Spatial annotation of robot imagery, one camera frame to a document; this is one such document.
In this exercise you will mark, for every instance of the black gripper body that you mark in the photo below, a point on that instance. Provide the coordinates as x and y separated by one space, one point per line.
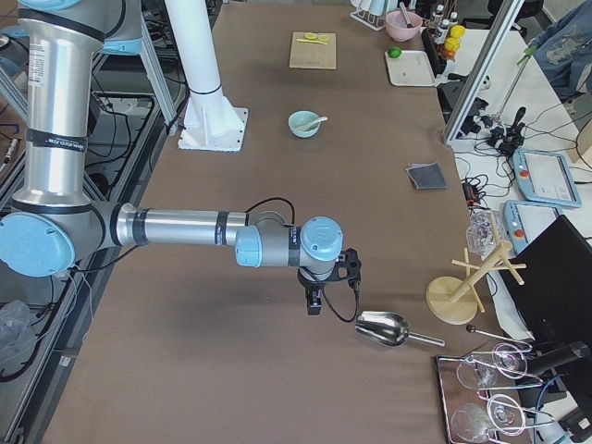
309 283

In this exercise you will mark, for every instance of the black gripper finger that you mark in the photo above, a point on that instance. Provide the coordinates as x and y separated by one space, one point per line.
314 302

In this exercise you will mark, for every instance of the white ceramic spoon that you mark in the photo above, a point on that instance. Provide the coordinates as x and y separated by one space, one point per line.
311 124

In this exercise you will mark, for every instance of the light green bowl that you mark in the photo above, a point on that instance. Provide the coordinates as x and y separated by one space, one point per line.
301 118

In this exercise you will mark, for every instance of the pink ice bowl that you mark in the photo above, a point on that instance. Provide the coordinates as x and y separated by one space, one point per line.
397 27

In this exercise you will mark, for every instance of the metal scoop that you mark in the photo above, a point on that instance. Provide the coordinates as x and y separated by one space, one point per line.
390 329

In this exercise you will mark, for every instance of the wooden stand with round base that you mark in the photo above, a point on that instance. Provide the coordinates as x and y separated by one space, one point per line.
456 301

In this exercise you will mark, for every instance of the grey folded cloth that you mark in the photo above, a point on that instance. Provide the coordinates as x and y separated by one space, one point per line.
426 177

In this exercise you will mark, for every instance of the cream rabbit tray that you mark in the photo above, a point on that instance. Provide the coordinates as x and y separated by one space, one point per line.
410 69

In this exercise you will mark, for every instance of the black monitor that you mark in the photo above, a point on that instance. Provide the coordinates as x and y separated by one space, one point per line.
555 299

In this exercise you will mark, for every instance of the blue teach pendant tablet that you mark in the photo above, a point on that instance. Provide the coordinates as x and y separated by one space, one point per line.
545 177

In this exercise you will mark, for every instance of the bamboo cutting board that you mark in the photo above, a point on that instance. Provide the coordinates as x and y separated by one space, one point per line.
311 55

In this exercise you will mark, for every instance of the yellow plastic knife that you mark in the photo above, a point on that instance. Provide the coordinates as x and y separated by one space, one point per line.
303 40

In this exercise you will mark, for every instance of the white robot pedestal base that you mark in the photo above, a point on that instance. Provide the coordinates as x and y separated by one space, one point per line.
211 122

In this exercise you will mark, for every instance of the white wire cup rack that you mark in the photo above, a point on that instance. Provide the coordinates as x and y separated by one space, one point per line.
374 22

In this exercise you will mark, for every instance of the aluminium frame post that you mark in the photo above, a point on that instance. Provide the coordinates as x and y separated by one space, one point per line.
501 25

